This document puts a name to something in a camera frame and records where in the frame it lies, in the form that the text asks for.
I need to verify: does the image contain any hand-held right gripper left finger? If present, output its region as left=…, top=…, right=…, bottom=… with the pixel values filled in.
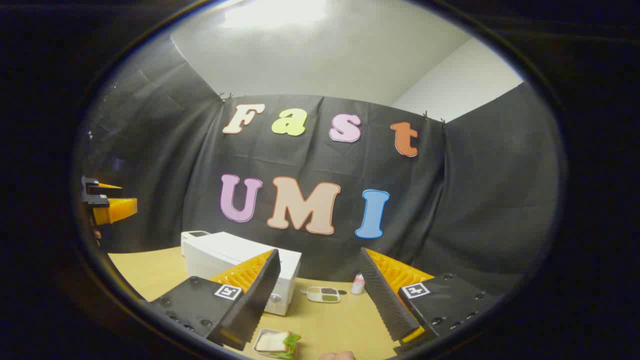
left=149, top=248, right=281, bottom=351

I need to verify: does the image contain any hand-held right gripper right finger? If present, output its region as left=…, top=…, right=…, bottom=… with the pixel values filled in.
left=359, top=247, right=501, bottom=354

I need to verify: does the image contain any lettuce sandwich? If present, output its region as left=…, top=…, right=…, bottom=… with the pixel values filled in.
left=255, top=331, right=302, bottom=360

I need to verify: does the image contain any white microwave oven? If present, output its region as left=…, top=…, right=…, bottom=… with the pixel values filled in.
left=182, top=231, right=303, bottom=317

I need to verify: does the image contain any white rectangular food tray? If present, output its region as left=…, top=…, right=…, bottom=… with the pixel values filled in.
left=252, top=328, right=301, bottom=360

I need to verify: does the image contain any white divided sauce plate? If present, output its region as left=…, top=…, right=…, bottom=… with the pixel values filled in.
left=305, top=285, right=342, bottom=304

